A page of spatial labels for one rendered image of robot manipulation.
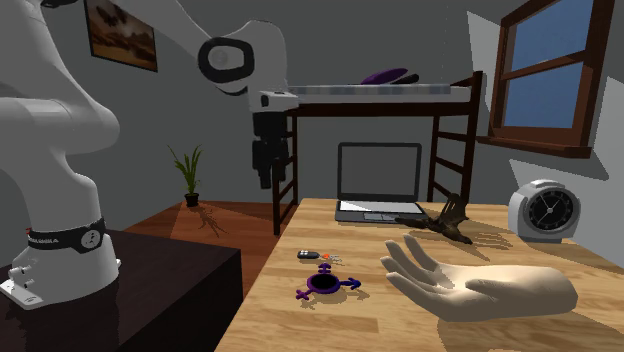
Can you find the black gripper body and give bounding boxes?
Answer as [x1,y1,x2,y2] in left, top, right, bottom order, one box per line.
[251,111,289,147]

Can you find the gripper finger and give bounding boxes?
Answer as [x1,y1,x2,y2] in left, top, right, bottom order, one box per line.
[251,139,274,191]
[272,141,290,167]

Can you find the green potted plant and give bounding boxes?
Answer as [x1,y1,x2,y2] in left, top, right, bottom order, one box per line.
[167,144,204,209]

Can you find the black key fob with keys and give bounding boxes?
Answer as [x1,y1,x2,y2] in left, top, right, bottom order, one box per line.
[296,248,343,265]

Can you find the grey open laptop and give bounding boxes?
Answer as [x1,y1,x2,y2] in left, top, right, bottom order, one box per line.
[334,141,431,225]

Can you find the dark wooden loft bed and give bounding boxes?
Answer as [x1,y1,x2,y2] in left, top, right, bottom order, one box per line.
[271,67,484,237]

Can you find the dark robot stand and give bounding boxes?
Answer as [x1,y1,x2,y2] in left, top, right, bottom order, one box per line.
[0,228,244,352]

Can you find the light wooden table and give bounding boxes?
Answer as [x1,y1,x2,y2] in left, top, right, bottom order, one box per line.
[214,197,624,352]

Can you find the dark winged creature figure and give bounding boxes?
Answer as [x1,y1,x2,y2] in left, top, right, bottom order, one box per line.
[394,192,475,246]

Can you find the beige hand sculpture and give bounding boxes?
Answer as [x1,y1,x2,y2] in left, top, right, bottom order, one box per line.
[379,233,580,323]

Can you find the white alarm clock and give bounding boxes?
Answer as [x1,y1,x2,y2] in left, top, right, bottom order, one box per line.
[507,178,583,244]

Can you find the brown framed window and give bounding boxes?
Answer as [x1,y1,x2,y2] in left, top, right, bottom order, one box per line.
[476,0,616,160]

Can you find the purple ring toy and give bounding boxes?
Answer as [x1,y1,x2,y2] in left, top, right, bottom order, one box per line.
[295,262,363,301]

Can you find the framed brown wall picture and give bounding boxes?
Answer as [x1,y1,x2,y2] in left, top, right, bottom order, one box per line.
[83,0,159,74]

